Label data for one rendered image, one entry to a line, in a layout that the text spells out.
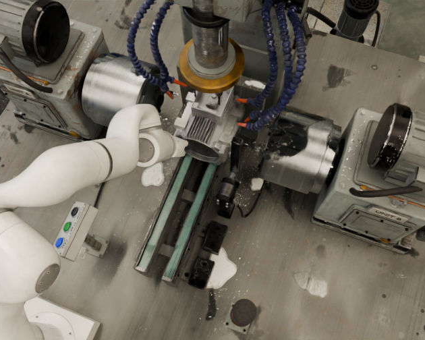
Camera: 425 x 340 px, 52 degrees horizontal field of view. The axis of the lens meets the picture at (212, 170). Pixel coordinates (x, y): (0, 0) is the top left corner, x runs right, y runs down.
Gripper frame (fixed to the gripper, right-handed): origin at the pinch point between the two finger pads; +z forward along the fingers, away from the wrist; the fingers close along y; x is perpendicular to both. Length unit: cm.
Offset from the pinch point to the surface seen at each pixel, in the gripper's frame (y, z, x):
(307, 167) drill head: 40.4, -1.7, 5.2
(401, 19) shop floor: 76, 181, 96
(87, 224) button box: -16.0, -14.1, -30.6
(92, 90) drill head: -30.8, -2.0, 7.3
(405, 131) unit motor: 59, -18, 23
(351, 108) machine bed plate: 52, 49, 27
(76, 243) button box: -16.3, -17.7, -35.9
